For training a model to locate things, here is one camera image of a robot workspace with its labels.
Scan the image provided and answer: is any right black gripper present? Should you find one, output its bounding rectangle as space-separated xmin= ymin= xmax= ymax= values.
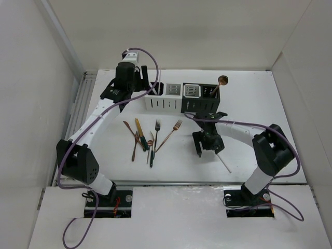
xmin=193 ymin=129 xmax=225 ymax=156

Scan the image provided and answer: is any white chopstick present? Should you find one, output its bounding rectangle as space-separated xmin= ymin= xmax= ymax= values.
xmin=158 ymin=68 xmax=162 ymax=95
xmin=216 ymin=154 xmax=232 ymax=174
xmin=151 ymin=82 xmax=159 ymax=95

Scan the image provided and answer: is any rose copper fork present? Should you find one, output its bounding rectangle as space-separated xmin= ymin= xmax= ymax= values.
xmin=155 ymin=120 xmax=182 ymax=152

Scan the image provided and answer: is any large copper spoon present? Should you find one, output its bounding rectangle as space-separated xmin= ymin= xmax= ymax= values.
xmin=211 ymin=75 xmax=229 ymax=97

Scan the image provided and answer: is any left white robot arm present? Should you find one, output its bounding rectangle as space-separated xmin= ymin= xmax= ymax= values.
xmin=56 ymin=60 xmax=147 ymax=206

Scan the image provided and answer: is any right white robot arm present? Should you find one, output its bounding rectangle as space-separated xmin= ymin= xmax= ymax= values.
xmin=192 ymin=112 xmax=296 ymax=204

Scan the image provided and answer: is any white utensil caddy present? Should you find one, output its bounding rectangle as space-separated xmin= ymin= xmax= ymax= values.
xmin=144 ymin=83 xmax=183 ymax=113

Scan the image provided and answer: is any grey insert bin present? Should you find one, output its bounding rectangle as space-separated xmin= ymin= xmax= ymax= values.
xmin=165 ymin=84 xmax=181 ymax=96

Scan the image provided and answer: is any black fork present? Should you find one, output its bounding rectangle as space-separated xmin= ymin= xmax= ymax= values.
xmin=154 ymin=119 xmax=161 ymax=152

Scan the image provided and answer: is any copper knife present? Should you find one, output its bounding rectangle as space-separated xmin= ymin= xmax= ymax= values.
xmin=123 ymin=121 xmax=146 ymax=151

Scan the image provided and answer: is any white insert bin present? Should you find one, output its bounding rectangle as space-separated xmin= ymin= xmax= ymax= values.
xmin=183 ymin=83 xmax=201 ymax=98

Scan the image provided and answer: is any black utensil caddy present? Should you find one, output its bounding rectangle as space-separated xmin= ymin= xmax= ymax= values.
xmin=181 ymin=83 xmax=220 ymax=113

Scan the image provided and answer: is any copper fork short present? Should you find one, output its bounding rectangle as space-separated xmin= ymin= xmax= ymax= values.
xmin=131 ymin=131 xmax=140 ymax=162

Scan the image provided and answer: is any small copper spoon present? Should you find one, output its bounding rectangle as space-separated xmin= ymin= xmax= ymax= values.
xmin=146 ymin=140 xmax=154 ymax=164

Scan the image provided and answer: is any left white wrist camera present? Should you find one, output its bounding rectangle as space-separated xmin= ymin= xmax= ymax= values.
xmin=122 ymin=51 xmax=139 ymax=65

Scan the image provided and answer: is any gold fork green handle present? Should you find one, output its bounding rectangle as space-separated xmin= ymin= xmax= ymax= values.
xmin=149 ymin=131 xmax=156 ymax=168

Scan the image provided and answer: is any gold knife green handle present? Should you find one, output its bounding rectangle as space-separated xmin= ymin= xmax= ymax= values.
xmin=135 ymin=118 xmax=149 ymax=151

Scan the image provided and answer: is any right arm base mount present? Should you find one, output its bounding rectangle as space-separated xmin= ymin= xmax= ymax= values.
xmin=223 ymin=186 xmax=274 ymax=218

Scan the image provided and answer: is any aluminium rail frame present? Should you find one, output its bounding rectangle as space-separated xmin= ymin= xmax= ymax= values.
xmin=51 ymin=71 xmax=97 ymax=187

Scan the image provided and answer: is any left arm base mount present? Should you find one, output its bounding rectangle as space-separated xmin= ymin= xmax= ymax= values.
xmin=81 ymin=189 xmax=133 ymax=218

